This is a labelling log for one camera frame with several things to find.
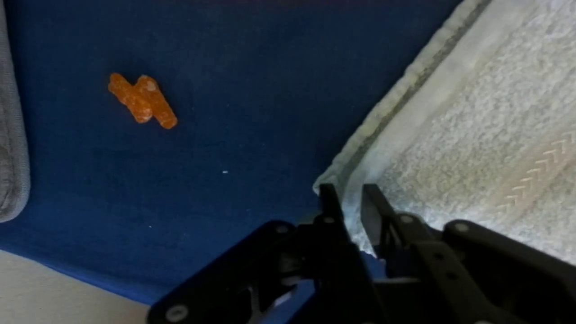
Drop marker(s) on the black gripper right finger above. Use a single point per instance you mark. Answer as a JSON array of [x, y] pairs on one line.
[[468, 277]]

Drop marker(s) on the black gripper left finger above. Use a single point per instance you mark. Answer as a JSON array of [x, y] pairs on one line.
[[288, 277]]

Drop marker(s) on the white cloth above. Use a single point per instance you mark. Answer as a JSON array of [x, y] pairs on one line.
[[479, 120]]

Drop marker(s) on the blue ironing board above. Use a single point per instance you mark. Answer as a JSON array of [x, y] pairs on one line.
[[239, 91]]

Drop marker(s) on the small orange object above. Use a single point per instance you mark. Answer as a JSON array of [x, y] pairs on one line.
[[144, 102]]

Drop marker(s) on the grey quilted pad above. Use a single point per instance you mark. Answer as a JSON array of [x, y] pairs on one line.
[[11, 151]]

